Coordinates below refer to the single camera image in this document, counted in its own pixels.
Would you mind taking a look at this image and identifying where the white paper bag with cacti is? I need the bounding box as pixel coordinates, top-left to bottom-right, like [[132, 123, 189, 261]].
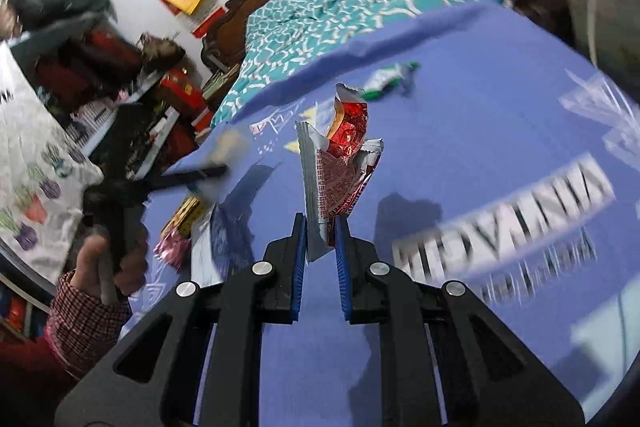
[[0, 44, 103, 284]]

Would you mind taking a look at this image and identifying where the green white candy wrapper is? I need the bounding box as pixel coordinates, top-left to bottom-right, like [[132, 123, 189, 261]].
[[360, 62, 421, 101]]

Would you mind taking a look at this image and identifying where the purple patterned blanket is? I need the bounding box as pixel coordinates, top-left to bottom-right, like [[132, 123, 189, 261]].
[[218, 2, 639, 417]]

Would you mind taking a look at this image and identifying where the pink crumpled wrapper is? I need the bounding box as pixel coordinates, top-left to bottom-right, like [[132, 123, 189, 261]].
[[154, 227, 191, 270]]

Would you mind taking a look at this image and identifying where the cluttered grey shelf unit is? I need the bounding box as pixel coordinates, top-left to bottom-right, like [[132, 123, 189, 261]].
[[6, 0, 207, 172]]

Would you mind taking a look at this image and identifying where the yellow rectangular box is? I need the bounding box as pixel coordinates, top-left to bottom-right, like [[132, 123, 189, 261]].
[[160, 196, 208, 239]]

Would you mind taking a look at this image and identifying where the red silver snack wrapper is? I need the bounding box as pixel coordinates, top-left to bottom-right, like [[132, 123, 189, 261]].
[[295, 83, 384, 262]]

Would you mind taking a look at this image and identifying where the person's left hand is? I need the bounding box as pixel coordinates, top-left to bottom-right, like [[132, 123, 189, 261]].
[[70, 225, 149, 299]]

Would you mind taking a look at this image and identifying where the dark blue milk carton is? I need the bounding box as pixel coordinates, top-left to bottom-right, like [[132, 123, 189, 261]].
[[190, 205, 254, 287]]

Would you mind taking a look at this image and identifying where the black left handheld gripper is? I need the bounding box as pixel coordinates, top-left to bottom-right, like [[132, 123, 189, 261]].
[[81, 163, 229, 306]]

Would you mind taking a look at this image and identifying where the red checked sleeve forearm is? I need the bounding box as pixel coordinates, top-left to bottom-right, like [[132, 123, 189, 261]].
[[44, 271, 131, 379]]

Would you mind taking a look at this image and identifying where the teal patterned bedsheet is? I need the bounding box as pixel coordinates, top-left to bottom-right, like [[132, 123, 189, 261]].
[[212, 0, 503, 126]]

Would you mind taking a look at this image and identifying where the yellow red wall calendar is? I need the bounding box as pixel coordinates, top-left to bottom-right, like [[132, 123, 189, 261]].
[[158, 0, 227, 39]]

